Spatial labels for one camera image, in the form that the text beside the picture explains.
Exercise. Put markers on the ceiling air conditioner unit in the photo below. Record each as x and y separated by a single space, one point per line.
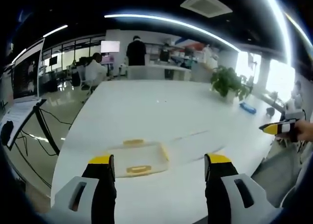
206 4

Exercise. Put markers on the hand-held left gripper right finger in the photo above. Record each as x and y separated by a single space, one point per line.
244 197

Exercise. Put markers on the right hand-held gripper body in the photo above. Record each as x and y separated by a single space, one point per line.
293 116

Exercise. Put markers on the blue flat object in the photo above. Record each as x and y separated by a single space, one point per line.
247 108

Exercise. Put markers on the large dark display screen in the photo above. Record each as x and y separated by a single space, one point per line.
25 72

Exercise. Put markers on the short ceiling light strip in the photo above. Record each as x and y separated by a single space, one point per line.
55 30

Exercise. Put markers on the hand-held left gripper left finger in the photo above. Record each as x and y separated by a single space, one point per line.
73 197

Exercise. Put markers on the black object on tray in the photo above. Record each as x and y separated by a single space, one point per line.
6 132

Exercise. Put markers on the white tray on black stand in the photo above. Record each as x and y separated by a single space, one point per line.
22 111

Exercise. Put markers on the small dark object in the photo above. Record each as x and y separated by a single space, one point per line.
270 111

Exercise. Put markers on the bright wall monitor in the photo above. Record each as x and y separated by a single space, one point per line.
110 46

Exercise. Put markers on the long ceiling light strip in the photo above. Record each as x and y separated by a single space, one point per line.
176 22

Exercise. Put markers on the white curved counter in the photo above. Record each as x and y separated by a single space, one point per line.
156 72

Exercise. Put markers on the person's right hand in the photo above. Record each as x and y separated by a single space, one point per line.
305 131

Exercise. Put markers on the clear box with yellow clips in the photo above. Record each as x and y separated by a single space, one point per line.
139 158

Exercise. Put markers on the green potted plant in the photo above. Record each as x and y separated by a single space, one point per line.
228 83

